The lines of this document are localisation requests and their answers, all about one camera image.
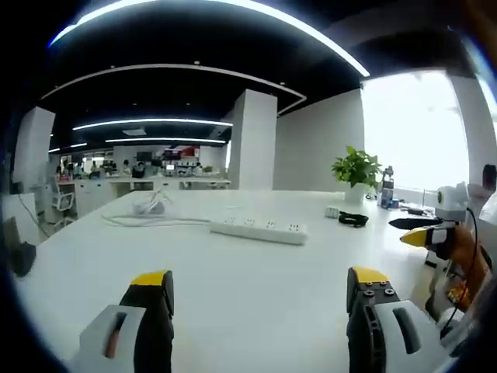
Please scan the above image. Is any white desk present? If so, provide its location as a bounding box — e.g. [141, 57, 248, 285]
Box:
[11, 188, 485, 373]

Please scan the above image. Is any curved ceiling light strip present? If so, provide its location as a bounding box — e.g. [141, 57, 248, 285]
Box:
[38, 63, 308, 116]

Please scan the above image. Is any bundled white cable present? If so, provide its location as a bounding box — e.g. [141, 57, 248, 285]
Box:
[130, 188, 172, 215]

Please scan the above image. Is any blue bottle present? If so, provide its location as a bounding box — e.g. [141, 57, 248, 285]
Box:
[381, 166, 396, 209]

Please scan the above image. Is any row of white office desks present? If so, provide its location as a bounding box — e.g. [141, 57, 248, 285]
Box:
[72, 175, 232, 195]

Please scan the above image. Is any green potted plant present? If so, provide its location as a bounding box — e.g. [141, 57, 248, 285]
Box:
[330, 145, 384, 204]

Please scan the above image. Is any white office chair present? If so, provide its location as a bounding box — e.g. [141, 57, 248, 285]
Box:
[49, 175, 77, 225]

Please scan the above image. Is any person's right hand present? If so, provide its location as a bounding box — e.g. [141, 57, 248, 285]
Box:
[444, 224, 491, 287]

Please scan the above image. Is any long ceiling light strip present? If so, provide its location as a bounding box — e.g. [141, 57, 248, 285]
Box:
[47, 0, 370, 78]

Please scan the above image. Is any short ceiling light strip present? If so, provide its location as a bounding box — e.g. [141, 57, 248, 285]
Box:
[71, 118, 234, 132]

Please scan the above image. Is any dark object at desk edge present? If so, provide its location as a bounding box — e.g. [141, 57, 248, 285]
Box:
[3, 216, 38, 278]

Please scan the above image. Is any white power strip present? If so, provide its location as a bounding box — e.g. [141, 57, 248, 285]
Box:
[209, 216, 309, 247]

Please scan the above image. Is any white power strip cable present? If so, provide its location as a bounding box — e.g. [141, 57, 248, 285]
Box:
[101, 214, 213, 228]

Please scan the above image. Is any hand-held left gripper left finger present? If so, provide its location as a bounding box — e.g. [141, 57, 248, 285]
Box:
[71, 269, 176, 373]

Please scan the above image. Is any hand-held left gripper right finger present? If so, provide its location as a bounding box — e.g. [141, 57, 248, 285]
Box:
[346, 266, 460, 373]

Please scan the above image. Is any bright window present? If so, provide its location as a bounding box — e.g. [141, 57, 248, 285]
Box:
[360, 71, 471, 192]

